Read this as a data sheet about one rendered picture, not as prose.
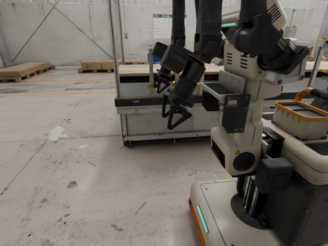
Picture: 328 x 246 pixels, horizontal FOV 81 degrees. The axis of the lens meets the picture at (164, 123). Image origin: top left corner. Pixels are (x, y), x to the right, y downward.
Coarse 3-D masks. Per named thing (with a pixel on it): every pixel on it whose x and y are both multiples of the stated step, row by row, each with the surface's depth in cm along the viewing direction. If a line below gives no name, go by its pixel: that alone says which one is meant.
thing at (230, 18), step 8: (240, 0) 72; (272, 0) 62; (232, 8) 72; (240, 8) 65; (272, 8) 63; (280, 8) 63; (224, 16) 74; (232, 16) 66; (272, 16) 64; (280, 16) 64; (224, 24) 75; (232, 24) 69; (272, 24) 65; (280, 24) 65; (224, 32) 81; (232, 32) 74
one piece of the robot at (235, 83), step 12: (228, 72) 83; (204, 84) 88; (216, 84) 89; (228, 84) 82; (240, 84) 73; (204, 96) 97; (216, 96) 74; (228, 96) 71; (240, 96) 71; (216, 108) 100; (228, 108) 73; (240, 108) 73; (252, 108) 75; (228, 120) 75; (240, 120) 76; (228, 132) 77; (240, 132) 78
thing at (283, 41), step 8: (280, 40) 53; (288, 40) 55; (272, 48) 54; (280, 48) 54; (288, 48) 54; (296, 48) 55; (304, 48) 53; (264, 56) 57; (272, 56) 55; (280, 56) 54; (288, 56) 54; (296, 56) 54; (304, 56) 53; (272, 64) 57; (280, 64) 56; (288, 64) 55; (296, 64) 54; (280, 72) 57; (288, 72) 54
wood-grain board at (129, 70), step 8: (128, 64) 261; (136, 64) 261; (144, 64) 261; (208, 64) 261; (312, 64) 261; (320, 64) 261; (120, 72) 203; (128, 72) 203; (136, 72) 203; (144, 72) 203; (208, 72) 208; (216, 72) 209
